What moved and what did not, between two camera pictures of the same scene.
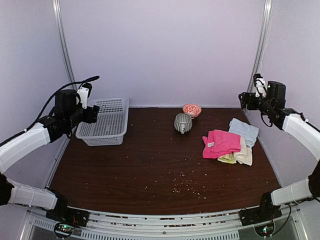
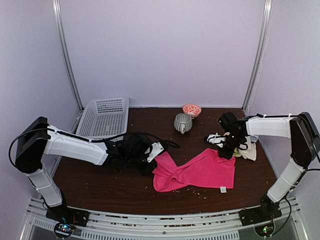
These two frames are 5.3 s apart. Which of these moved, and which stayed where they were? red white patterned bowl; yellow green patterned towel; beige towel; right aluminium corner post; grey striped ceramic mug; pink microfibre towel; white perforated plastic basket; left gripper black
Moved: yellow green patterned towel; left gripper black; pink microfibre towel; beige towel
Stayed: red white patterned bowl; right aluminium corner post; grey striped ceramic mug; white perforated plastic basket
